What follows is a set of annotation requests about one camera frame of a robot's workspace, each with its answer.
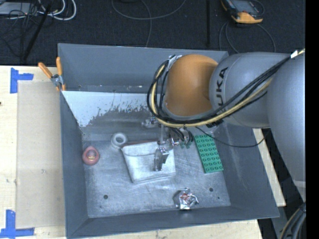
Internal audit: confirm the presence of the red ring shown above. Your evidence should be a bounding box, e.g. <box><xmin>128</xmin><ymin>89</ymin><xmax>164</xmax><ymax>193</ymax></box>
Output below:
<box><xmin>82</xmin><ymin>145</ymin><xmax>101</xmax><ymax>166</ymax></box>

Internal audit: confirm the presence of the green studded flat block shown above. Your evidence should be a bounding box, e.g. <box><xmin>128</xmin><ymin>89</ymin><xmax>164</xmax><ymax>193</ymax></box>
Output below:
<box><xmin>193</xmin><ymin>133</ymin><xmax>224</xmax><ymax>174</ymax></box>

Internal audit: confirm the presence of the white ring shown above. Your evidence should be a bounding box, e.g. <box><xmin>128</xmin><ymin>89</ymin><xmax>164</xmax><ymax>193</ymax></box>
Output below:
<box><xmin>110</xmin><ymin>132</ymin><xmax>129</xmax><ymax>150</ymax></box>

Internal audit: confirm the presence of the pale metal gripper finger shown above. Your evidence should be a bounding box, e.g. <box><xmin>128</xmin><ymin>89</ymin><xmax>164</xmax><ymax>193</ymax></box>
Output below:
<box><xmin>160</xmin><ymin>150</ymin><xmax>170</xmax><ymax>166</ymax></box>
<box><xmin>154</xmin><ymin>149</ymin><xmax>162</xmax><ymax>172</ymax></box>

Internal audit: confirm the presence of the white folded cloth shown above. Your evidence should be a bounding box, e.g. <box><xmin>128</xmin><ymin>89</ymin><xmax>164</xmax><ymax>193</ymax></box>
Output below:
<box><xmin>121</xmin><ymin>141</ymin><xmax>177</xmax><ymax>184</ymax></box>

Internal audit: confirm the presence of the grey metal bin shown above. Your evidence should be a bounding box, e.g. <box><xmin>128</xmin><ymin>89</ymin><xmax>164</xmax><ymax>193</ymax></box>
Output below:
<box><xmin>57</xmin><ymin>43</ymin><xmax>281</xmax><ymax>239</ymax></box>

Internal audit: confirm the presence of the crumpled silver foil packet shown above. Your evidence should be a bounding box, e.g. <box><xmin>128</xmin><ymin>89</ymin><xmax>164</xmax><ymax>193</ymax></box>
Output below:
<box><xmin>172</xmin><ymin>187</ymin><xmax>200</xmax><ymax>211</ymax></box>

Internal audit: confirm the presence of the pale flat board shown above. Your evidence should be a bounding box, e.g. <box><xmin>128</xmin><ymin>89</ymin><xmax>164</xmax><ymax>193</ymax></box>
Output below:
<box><xmin>15</xmin><ymin>80</ymin><xmax>66</xmax><ymax>229</ymax></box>

